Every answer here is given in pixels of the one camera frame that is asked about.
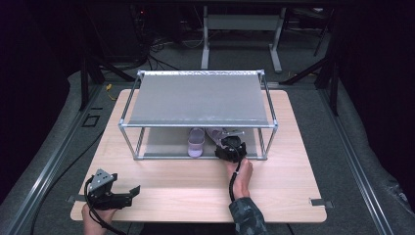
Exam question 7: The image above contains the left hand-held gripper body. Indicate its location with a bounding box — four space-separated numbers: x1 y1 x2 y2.
84 168 134 211

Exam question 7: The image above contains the purple star sandal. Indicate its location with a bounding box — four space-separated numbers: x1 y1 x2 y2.
187 127 207 159
206 127 233 145

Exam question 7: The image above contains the yellow plug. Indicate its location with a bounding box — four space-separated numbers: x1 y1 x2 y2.
104 83 117 101

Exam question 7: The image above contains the dark cabinet with red light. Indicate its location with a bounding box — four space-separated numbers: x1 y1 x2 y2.
86 2 153 64

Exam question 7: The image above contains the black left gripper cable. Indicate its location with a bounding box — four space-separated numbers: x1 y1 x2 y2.
83 175 128 235

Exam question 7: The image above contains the person's right hand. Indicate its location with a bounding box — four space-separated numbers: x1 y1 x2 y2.
225 158 254 201

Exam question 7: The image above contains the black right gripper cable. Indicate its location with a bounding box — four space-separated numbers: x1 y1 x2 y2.
228 153 244 203

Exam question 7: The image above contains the grey metal floor rail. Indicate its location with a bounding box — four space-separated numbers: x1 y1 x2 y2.
319 87 396 235
0 83 104 235

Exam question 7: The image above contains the black floor cable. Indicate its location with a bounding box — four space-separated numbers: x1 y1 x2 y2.
29 129 106 235

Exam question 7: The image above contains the grey metal shoe rack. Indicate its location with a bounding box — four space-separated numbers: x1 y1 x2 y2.
117 69 279 162

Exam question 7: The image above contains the person's left hand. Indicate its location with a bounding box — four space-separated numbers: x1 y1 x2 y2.
80 203 119 235

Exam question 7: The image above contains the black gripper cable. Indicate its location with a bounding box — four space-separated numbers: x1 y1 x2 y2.
228 153 244 203
83 175 128 235

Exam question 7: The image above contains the bundle of floor cables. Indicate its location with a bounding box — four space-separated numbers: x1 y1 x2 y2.
140 30 205 71

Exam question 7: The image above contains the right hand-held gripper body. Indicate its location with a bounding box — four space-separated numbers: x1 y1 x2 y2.
213 129 248 164

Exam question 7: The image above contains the white metal desk frame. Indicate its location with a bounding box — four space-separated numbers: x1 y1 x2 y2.
200 5 288 74

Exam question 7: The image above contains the grey metal table bracket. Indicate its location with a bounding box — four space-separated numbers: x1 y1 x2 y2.
66 194 88 204
308 197 335 210

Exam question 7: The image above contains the black metal stand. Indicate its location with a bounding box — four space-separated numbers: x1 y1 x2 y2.
79 53 135 112
279 9 341 117

